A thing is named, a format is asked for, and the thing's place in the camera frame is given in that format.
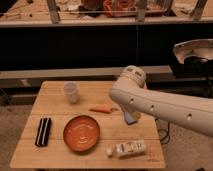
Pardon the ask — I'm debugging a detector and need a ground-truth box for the orange ceramic bowl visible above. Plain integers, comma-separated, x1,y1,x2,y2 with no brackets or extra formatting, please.
63,115,100,153

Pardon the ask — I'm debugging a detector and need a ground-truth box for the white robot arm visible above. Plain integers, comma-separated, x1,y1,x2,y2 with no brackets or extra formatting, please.
109,65,213,137

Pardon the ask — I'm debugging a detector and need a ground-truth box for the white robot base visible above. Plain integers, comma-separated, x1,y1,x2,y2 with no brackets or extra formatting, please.
173,39,213,64

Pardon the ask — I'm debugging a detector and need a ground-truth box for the orange carrot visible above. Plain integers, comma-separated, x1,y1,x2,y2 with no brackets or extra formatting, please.
90,105,117,113

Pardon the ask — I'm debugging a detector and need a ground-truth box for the translucent plastic cup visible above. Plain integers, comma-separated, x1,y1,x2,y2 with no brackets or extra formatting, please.
63,82,79,104

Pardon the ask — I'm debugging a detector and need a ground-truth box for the blue sponge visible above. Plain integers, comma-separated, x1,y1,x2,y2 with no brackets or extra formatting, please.
124,112,137,125

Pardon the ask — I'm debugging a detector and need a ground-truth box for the wooden table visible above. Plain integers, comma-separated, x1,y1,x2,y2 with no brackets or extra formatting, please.
10,81,165,169

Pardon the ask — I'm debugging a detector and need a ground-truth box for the white plastic bottle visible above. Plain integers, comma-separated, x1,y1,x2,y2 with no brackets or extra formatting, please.
106,139,146,158

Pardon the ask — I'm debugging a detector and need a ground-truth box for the orange object on shelf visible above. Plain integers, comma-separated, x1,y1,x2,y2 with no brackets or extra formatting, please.
103,0,135,17

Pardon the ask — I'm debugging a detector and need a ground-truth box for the black striped case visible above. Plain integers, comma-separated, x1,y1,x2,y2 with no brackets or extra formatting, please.
35,118,52,147

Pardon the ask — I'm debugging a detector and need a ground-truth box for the black cable on floor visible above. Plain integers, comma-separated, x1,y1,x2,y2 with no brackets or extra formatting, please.
155,118,171,145

